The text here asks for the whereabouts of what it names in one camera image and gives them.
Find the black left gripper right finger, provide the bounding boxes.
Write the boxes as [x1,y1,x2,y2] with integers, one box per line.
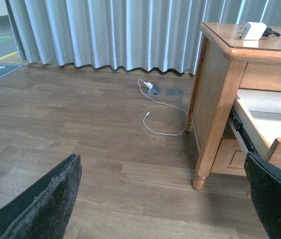
[244,152,281,239]

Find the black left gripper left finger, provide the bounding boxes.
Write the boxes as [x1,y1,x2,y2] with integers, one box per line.
[0,154,82,239]

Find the wooden drawer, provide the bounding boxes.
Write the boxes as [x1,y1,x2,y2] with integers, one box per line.
[232,89,281,169]
[211,136,248,176]

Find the black charger cable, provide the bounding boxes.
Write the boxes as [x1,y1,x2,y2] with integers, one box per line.
[262,26,281,38]

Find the white charger adapter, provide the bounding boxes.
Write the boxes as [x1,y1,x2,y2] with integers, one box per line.
[238,21,267,40]

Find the wooden nightstand cabinet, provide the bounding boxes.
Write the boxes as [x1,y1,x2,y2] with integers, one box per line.
[185,22,281,190]

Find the closed grey floor socket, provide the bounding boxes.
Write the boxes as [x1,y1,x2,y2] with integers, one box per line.
[166,89,184,98]

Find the open grey floor socket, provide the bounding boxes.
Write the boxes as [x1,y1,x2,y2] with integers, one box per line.
[147,84,161,96]

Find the white plug in floor socket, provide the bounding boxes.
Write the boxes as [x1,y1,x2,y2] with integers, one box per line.
[144,82,153,90]

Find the grey pleated curtain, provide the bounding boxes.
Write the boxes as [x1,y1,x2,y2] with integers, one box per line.
[6,0,281,74]

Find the white floor cable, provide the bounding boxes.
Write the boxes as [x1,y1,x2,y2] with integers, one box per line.
[138,79,188,136]

